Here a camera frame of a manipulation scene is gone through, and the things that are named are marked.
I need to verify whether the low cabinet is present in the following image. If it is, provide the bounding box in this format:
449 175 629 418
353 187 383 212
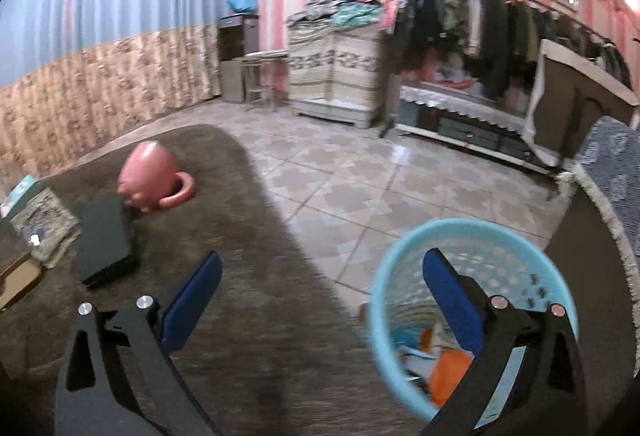
395 86 566 177

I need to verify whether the small metal stool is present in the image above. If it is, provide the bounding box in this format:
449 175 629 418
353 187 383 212
235 50 290 111

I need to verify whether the white lace cloth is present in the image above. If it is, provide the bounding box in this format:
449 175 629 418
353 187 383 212
399 84 533 131

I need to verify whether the light blue plastic basket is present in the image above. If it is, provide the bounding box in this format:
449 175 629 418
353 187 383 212
369 217 580 429

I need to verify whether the pink pig toy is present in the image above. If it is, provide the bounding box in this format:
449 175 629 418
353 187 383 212
117 141 195 217

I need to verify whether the black padded case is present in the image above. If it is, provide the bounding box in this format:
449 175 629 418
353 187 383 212
75 194 138 290

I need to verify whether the grey printed packet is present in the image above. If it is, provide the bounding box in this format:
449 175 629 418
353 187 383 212
10 187 82 269

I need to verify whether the brown shaggy blanket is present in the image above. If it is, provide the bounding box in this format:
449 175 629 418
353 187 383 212
0 123 421 436

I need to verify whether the wardrobe with patterned cover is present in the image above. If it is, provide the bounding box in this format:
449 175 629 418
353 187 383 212
286 18 386 129

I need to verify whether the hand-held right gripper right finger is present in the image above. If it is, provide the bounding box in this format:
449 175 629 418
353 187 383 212
420 248 591 436

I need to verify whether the grey water dispenser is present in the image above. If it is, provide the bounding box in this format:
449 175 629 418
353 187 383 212
217 13 261 104

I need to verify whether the flat cardboard box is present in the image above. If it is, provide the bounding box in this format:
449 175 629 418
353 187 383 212
0 218 43 311

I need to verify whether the pile of folded clothes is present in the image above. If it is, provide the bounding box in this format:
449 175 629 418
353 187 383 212
287 0 383 29

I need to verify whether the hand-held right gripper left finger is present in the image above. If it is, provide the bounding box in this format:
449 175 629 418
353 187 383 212
54 250 223 436

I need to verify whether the teal tissue box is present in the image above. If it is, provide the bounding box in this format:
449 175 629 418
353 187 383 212
0 174 38 219

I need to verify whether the orange peel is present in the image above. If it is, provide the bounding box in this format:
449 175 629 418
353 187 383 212
430 350 476 409

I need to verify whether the blue and floral curtain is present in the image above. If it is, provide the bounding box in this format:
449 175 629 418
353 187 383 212
0 0 238 177

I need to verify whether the brown bed headboard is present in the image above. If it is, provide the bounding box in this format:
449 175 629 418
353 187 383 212
522 38 640 171

